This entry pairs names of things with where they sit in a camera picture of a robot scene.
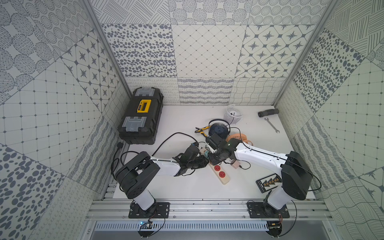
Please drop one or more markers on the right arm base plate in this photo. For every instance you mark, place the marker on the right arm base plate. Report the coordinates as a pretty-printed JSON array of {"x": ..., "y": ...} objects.
[{"x": 268, "y": 210}]

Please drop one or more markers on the silver wrench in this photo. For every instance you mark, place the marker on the silver wrench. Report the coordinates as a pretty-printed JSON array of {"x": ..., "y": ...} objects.
[{"x": 268, "y": 121}]

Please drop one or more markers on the aluminium mounting rail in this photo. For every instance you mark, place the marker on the aluminium mounting rail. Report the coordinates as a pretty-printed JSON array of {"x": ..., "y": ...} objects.
[{"x": 203, "y": 215}]

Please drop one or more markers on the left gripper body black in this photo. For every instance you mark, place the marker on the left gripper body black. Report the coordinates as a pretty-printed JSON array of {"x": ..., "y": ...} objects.
[{"x": 199, "y": 162}]

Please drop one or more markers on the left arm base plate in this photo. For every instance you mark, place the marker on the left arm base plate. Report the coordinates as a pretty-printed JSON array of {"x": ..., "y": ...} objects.
[{"x": 157, "y": 211}]

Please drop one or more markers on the beige red power strip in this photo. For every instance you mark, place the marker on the beige red power strip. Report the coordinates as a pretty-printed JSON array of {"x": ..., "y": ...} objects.
[{"x": 220, "y": 173}]

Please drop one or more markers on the brown pink USB charger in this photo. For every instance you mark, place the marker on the brown pink USB charger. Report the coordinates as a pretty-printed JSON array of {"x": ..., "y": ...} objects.
[{"x": 236, "y": 164}]

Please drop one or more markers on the black drill bit case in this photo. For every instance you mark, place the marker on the black drill bit case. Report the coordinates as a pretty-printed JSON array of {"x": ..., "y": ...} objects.
[{"x": 269, "y": 183}]

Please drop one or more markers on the yellow black pliers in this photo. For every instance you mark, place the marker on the yellow black pliers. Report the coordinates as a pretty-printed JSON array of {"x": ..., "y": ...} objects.
[{"x": 201, "y": 130}]

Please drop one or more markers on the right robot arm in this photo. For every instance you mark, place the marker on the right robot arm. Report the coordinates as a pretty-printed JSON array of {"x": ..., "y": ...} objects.
[{"x": 295, "y": 174}]

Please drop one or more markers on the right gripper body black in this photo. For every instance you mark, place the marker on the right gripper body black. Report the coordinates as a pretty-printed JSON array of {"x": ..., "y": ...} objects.
[{"x": 215, "y": 157}]

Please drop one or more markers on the black yellow toolbox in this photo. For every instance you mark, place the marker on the black yellow toolbox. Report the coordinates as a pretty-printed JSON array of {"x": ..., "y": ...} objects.
[{"x": 140, "y": 122}]

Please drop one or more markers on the navy blue desk fan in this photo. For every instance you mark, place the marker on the navy blue desk fan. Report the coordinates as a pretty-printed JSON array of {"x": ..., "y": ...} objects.
[{"x": 220, "y": 127}]

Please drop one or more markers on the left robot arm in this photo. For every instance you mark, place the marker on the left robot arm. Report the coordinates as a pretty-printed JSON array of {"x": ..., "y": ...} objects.
[{"x": 135, "y": 176}]

